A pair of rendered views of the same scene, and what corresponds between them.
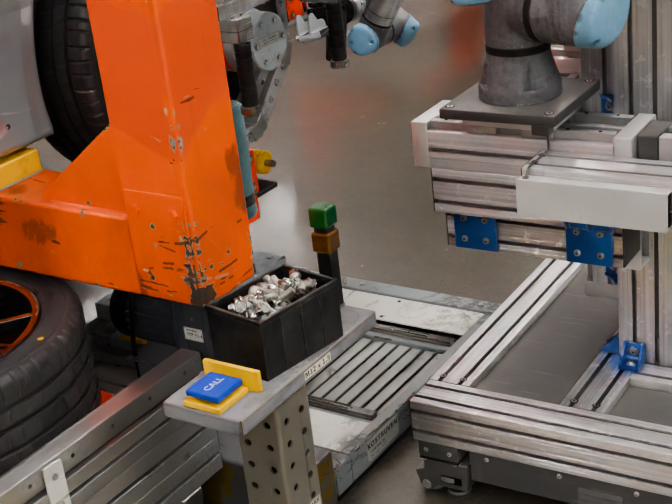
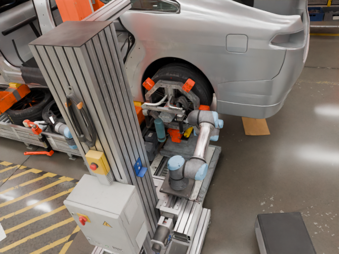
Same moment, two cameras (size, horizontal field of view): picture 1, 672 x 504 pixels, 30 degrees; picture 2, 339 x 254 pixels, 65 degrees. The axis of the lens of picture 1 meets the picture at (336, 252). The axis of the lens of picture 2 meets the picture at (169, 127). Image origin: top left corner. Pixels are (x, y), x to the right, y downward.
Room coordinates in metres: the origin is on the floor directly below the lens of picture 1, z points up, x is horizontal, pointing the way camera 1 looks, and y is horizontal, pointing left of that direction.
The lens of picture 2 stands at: (2.43, -1.87, 2.39)
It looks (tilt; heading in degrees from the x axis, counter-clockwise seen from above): 40 degrees down; 82
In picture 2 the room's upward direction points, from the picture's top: 9 degrees counter-clockwise
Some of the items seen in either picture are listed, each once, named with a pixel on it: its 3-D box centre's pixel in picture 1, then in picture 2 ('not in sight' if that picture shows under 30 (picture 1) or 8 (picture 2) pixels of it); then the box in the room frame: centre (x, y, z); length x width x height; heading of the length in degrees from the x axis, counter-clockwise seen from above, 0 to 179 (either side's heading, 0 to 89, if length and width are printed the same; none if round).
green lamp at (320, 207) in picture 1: (322, 215); not in sight; (2.16, 0.02, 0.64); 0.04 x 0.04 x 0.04; 54
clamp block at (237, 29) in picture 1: (228, 27); (147, 110); (2.52, 0.16, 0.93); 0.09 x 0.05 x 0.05; 54
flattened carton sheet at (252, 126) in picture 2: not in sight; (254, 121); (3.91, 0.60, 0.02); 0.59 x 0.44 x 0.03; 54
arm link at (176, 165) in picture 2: not in sight; (177, 167); (2.61, -0.65, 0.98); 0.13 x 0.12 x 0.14; 147
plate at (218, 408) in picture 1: (215, 396); not in sight; (1.86, 0.23, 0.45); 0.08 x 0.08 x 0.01; 54
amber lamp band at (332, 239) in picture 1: (325, 240); not in sight; (2.16, 0.02, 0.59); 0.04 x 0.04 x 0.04; 54
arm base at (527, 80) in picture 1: (519, 67); not in sight; (2.19, -0.37, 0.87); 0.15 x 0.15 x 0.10
